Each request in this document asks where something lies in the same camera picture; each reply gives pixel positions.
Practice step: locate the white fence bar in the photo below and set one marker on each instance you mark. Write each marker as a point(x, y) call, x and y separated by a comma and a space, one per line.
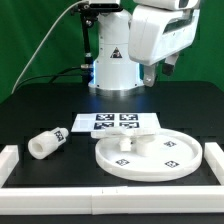
point(9, 157)
point(214, 156)
point(112, 200)

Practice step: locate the white cross table base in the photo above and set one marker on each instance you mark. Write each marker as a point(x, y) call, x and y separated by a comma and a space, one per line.
point(124, 135)

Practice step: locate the white marker sheet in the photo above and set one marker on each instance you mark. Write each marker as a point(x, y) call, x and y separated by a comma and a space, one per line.
point(100, 121)

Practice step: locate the white round table top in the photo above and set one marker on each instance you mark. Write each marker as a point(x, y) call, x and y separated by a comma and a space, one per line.
point(163, 156)

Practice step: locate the white left fence bar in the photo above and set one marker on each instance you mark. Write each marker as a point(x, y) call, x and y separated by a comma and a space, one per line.
point(9, 157)

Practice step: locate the white front fence bar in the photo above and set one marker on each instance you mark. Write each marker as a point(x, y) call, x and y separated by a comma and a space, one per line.
point(112, 200)

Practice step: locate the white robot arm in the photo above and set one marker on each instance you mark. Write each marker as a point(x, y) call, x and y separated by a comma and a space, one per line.
point(114, 73)

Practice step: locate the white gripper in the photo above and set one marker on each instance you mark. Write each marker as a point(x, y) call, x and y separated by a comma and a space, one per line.
point(156, 34)

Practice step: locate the white right fence bar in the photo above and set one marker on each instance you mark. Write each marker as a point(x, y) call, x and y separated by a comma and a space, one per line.
point(214, 156)

